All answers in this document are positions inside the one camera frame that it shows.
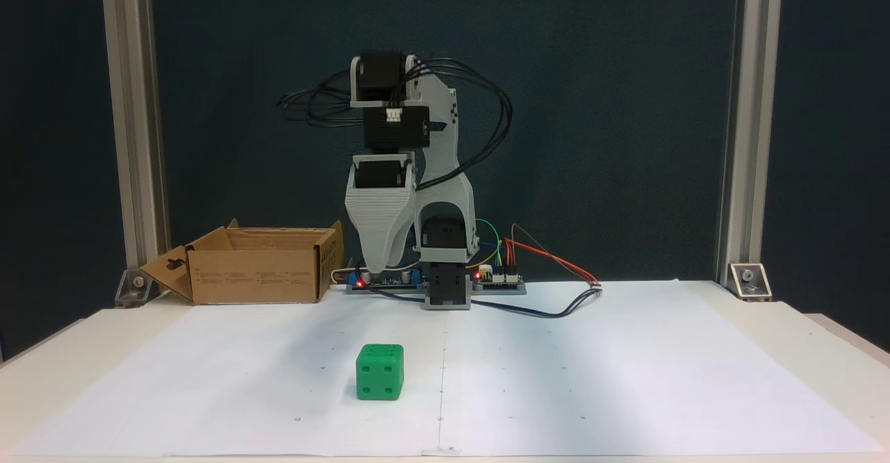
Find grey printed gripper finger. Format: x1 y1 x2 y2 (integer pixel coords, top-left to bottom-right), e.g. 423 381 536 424
345 191 419 273

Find green dice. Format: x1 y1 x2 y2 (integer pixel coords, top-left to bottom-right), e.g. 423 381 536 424
356 343 405 401

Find blue circuit board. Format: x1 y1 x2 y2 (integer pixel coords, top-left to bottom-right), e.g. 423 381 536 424
348 263 426 289

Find brown cardboard box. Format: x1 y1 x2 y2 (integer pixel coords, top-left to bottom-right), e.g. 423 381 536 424
139 218 345 305

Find white paper sheet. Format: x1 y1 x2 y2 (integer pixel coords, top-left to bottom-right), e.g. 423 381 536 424
10 279 884 458

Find black arm cable loops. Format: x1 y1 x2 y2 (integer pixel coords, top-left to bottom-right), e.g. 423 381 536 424
400 55 514 194
277 65 364 129

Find green jumper wire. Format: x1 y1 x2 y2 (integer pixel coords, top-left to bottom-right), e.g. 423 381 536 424
476 218 504 267

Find circuit board with jumper wires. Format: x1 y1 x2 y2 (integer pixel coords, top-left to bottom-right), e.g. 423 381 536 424
473 265 524 287

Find grey base plate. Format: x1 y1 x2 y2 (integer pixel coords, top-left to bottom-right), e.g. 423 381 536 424
346 281 528 296

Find orange jumper wires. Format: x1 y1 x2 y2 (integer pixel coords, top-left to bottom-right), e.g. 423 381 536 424
504 224 603 289

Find long black table cable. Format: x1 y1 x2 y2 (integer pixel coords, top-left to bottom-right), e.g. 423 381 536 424
356 284 604 320

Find grey metal corner bracket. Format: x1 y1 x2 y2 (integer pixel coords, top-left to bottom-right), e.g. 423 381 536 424
728 263 772 302
115 268 164 309

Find aluminium frame post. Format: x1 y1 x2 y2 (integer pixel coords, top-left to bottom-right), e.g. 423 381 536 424
715 0 785 286
99 0 171 290

